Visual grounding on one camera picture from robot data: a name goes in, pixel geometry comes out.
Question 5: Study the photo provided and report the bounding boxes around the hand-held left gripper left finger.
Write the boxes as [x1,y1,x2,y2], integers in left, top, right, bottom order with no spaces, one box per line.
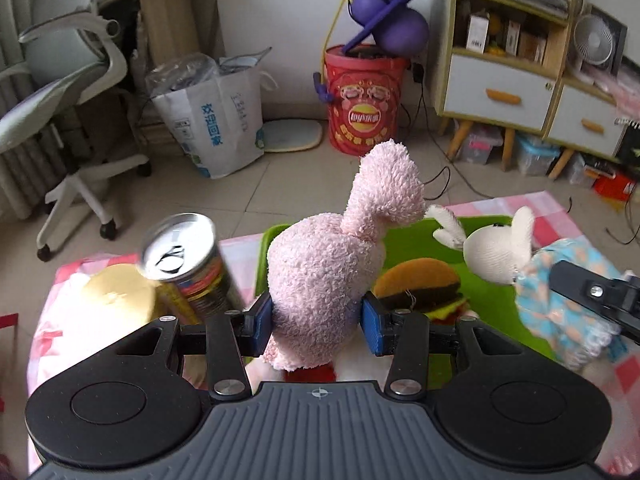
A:
[116,290,274,403]

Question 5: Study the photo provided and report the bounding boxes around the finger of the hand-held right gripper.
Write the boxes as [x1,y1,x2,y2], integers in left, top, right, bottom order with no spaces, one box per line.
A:
[549,260,640,346]

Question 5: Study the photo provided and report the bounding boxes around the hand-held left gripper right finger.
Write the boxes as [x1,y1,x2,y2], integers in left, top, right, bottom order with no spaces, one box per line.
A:
[361,291,521,402]

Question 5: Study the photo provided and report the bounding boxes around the blue patterned cloth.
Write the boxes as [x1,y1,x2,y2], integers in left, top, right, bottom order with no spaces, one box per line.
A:
[515,237,633,373]

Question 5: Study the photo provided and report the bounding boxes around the pink plush toy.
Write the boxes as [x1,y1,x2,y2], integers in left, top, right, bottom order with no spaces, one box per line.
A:
[263,140,426,372]

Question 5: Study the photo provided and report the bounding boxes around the green plastic box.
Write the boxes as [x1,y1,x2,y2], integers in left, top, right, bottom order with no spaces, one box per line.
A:
[254,215,558,363]

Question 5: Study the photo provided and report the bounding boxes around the burger plush toy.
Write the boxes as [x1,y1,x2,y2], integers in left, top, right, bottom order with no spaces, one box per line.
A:
[372,257,471,323]

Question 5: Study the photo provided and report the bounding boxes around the red cloth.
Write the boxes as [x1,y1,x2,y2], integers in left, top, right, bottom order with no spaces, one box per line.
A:
[285,364,337,386]

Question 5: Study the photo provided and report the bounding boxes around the metal drink can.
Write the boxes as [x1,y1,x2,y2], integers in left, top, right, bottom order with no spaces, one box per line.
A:
[139,212,246,331]

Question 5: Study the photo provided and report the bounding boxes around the pink checked tablecloth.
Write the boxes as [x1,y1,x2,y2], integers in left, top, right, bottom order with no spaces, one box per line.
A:
[27,190,640,476]

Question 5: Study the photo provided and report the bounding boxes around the red cardboard box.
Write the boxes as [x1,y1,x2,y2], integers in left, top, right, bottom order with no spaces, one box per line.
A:
[594,170,637,200]

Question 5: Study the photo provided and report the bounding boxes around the small clear storage box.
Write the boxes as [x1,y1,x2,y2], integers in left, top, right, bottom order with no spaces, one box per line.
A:
[567,152,601,188]

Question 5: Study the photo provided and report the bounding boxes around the gold lid cookie jar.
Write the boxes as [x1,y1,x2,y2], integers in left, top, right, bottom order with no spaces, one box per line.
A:
[75,262,168,333]

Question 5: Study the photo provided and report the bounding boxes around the blue lid storage box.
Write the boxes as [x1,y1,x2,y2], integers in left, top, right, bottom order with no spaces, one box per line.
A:
[515,135,562,177]

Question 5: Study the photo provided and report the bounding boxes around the black printed bag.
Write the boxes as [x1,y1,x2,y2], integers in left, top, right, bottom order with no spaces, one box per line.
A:
[615,117,640,161]

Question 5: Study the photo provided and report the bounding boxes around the low wooden drawer cabinet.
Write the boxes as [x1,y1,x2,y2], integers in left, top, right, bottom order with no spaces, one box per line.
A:
[542,72,633,181]

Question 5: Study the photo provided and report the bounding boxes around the white floor scale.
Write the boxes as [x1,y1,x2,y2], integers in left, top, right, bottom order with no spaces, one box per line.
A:
[262,119,323,153]

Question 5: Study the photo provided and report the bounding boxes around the white printed sack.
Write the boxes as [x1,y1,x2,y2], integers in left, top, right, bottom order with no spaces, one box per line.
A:
[150,47,276,181]

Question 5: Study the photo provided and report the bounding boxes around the pink cloth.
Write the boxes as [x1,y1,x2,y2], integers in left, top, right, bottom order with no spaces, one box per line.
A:
[592,57,640,111]

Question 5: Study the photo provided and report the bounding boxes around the red snack bucket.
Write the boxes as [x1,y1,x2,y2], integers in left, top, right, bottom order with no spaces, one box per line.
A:
[322,44,411,157]

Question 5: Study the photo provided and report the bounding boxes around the tall wooden shelf cabinet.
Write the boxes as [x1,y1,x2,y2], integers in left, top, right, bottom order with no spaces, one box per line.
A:
[432,0,578,171]

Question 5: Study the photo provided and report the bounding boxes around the white desk fan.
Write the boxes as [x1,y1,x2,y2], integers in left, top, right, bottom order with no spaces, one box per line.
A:
[572,14,613,73]

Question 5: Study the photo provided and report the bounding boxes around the brown shelf box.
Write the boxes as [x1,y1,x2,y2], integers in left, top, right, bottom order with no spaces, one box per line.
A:
[517,30,548,63]

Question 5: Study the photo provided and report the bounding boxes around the yellow toy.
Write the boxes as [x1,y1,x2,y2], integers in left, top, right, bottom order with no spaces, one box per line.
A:
[487,12,503,58]

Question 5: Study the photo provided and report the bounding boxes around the clear plastic bag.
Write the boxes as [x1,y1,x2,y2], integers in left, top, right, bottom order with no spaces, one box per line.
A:
[145,52,221,98]

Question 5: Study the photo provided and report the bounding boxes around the white shelf box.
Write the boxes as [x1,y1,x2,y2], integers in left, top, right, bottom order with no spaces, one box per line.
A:
[466,11,490,54]

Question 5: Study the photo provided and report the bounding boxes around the white radiator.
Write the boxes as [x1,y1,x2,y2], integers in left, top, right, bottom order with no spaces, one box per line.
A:
[0,35,66,221]

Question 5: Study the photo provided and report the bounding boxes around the purple hopper ball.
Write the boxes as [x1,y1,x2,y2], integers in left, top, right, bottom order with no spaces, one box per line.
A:
[341,0,432,57]

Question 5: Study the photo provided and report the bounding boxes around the brown cardboard box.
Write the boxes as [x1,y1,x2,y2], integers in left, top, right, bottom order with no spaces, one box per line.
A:
[97,0,223,68]

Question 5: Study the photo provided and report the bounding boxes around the white office chair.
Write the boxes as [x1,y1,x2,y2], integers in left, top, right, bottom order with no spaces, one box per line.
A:
[0,2,151,261]

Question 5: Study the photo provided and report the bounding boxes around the black floor cable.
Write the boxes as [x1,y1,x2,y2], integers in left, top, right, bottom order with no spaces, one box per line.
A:
[565,192,640,246]
[400,77,498,201]

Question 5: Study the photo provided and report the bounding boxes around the yellow skipping rope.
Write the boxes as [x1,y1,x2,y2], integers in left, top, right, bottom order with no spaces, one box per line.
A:
[312,0,361,103]

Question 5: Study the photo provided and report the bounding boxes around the black picture frame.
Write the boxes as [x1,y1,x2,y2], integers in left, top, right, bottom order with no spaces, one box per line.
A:
[590,5,628,78]

